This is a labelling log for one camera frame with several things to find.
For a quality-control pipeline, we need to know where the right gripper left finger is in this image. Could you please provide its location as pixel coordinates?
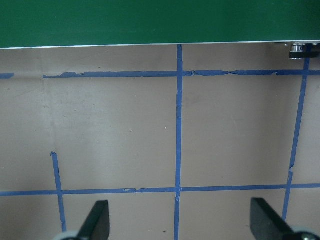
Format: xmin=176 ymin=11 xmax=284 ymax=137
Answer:
xmin=76 ymin=200 xmax=111 ymax=240

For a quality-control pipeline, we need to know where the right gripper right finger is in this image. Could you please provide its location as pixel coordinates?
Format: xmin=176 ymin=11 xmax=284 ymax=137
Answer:
xmin=250 ymin=197 xmax=295 ymax=240

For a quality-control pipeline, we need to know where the green conveyor belt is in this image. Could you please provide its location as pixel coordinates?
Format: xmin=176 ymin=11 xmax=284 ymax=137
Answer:
xmin=0 ymin=0 xmax=320 ymax=49

